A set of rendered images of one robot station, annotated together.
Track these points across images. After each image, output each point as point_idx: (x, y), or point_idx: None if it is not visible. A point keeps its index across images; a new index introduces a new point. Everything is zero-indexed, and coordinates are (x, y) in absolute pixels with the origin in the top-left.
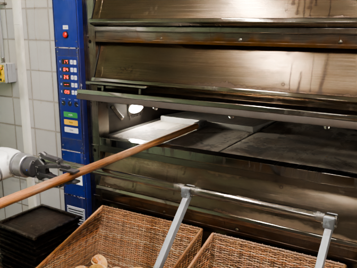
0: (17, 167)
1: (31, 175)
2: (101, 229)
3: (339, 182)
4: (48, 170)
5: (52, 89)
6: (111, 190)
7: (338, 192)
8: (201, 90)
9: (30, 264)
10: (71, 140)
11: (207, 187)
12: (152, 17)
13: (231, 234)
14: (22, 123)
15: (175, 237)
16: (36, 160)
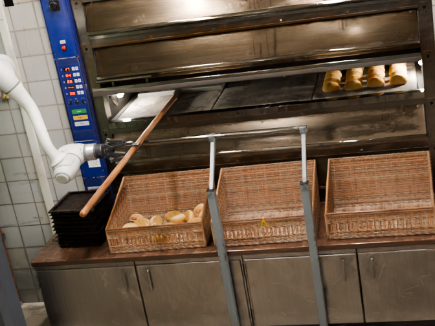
0: (91, 153)
1: (103, 156)
2: None
3: (299, 108)
4: (114, 150)
5: (54, 94)
6: (130, 162)
7: (300, 114)
8: (193, 68)
9: (91, 231)
10: (83, 131)
11: None
12: (142, 23)
13: (233, 166)
14: (26, 130)
15: (193, 181)
16: (103, 145)
